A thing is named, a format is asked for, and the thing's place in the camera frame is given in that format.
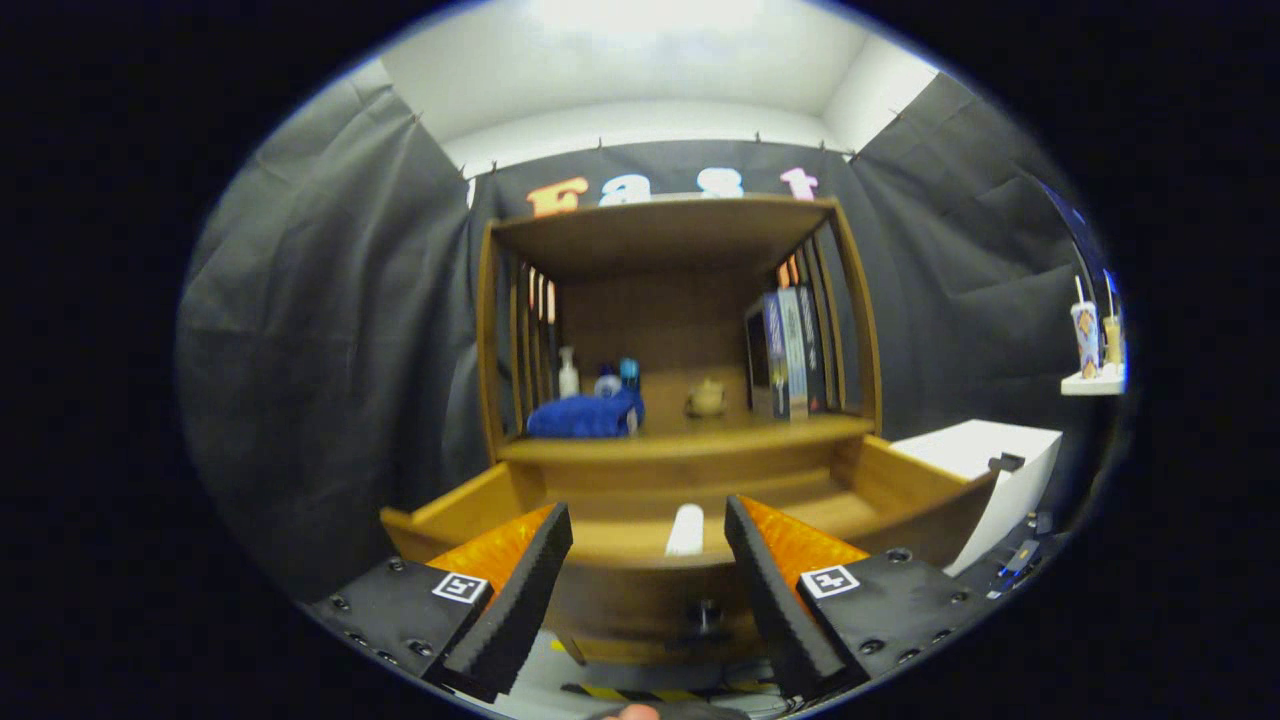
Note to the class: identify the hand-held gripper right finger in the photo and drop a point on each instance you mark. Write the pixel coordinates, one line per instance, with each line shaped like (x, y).
(775, 600)

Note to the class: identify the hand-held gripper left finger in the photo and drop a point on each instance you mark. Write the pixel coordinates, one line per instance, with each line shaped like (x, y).
(520, 600)

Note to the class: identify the white green tube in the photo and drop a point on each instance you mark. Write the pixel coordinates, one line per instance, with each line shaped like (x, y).
(686, 530)

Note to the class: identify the wooden drawer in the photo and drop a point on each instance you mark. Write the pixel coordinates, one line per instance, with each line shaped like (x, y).
(640, 600)

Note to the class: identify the wooden countertop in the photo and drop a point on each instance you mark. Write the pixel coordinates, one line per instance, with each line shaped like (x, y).
(690, 435)

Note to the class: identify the wooden cabinet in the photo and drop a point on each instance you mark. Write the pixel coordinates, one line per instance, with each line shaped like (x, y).
(660, 235)

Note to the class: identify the yellow black hazard tape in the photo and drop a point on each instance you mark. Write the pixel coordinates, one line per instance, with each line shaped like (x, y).
(620, 692)

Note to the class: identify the blue folded towel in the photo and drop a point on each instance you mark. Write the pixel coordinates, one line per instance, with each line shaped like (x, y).
(580, 415)

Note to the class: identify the beige lidded teacup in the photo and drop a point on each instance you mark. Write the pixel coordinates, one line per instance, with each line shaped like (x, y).
(706, 400)

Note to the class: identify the white pump bottle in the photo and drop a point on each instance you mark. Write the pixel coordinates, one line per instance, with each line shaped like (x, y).
(568, 380)

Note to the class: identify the white blue lotion bottle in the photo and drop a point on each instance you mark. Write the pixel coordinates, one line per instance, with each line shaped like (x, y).
(607, 385)

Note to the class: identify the blue spine book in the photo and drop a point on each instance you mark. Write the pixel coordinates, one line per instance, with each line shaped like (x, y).
(770, 360)

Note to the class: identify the white box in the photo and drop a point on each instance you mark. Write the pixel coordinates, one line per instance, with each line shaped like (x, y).
(970, 445)

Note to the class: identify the white spine book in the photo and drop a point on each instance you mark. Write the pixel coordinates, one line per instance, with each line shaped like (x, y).
(795, 350)

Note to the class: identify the teal bottle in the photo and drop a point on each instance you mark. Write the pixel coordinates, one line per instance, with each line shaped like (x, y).
(629, 372)

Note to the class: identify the black spine book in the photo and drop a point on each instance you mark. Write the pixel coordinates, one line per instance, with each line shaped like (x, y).
(812, 345)

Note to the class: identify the black backdrop cloth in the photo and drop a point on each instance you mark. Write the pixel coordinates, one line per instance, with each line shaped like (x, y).
(320, 330)

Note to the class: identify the printed paper cup with straw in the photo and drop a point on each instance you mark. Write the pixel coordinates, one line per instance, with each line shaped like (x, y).
(1086, 340)

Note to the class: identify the brown drink cup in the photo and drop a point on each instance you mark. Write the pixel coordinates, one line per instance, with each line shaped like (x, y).
(1112, 340)

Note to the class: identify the white wall shelf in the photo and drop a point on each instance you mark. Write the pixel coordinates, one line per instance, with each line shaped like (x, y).
(1090, 384)

